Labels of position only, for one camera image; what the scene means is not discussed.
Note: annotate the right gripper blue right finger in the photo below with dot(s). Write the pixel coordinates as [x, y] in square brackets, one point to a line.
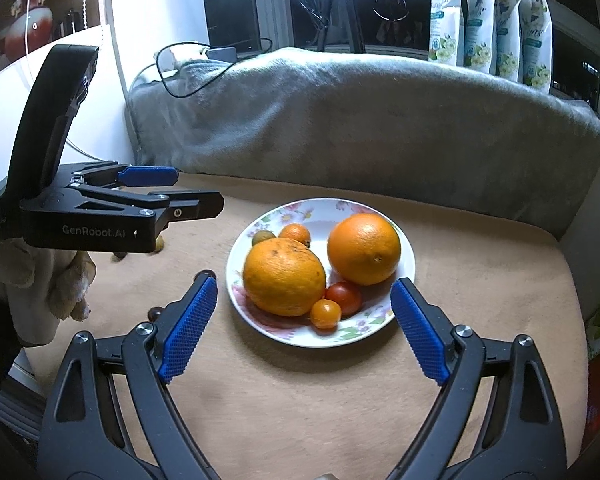
[426, 328]

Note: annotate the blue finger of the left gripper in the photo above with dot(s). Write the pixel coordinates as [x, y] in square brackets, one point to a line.
[193, 204]
[148, 176]

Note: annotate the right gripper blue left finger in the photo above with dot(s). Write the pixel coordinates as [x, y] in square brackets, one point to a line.
[181, 324]

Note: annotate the white floral plate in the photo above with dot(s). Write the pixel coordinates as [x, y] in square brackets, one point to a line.
[320, 216]

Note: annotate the green olive fruit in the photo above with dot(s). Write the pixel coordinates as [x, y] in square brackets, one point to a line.
[262, 236]

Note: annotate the red cherry tomato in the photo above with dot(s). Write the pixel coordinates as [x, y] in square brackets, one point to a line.
[347, 295]

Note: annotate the orange cherry tomato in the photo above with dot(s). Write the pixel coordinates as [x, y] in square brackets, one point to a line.
[325, 314]

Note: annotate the smooth orange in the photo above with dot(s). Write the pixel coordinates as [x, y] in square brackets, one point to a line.
[364, 249]

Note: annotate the small orange kumquat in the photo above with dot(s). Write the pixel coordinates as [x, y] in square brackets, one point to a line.
[298, 232]

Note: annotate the speckled large orange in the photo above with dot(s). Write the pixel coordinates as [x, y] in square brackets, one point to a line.
[283, 277]

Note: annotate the left hand in white glove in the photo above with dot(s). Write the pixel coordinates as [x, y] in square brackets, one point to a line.
[43, 287]

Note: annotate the yellow green small fruit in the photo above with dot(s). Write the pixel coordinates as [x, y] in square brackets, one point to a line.
[159, 244]

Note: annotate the white power adapter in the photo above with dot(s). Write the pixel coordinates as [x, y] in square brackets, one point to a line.
[172, 58]

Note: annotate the red white figurine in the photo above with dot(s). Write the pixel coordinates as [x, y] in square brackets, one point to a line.
[25, 25]

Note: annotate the grey plush blanket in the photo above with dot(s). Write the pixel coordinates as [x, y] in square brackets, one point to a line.
[377, 124]

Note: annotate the black tripod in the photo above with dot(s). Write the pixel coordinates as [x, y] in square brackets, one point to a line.
[351, 21]

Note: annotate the floral refill pouch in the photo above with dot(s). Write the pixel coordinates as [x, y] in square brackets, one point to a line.
[536, 44]
[479, 20]
[507, 39]
[444, 32]

